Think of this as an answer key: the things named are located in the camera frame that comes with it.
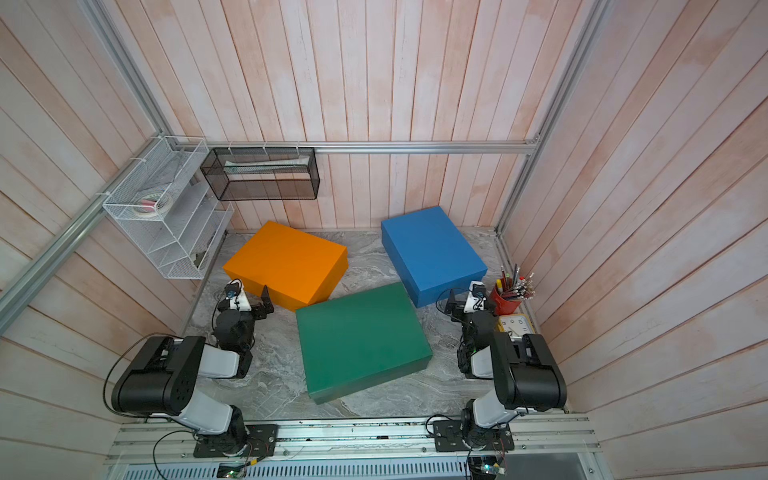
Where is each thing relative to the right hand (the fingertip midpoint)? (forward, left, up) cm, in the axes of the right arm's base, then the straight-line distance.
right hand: (468, 288), depth 91 cm
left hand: (-2, +67, +1) cm, 67 cm away
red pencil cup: (-4, -10, -3) cm, 12 cm away
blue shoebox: (+16, +9, -4) cm, 19 cm away
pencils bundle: (-4, -11, +7) cm, 14 cm away
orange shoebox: (+6, +54, +2) cm, 55 cm away
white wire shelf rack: (+4, +82, +23) cm, 85 cm away
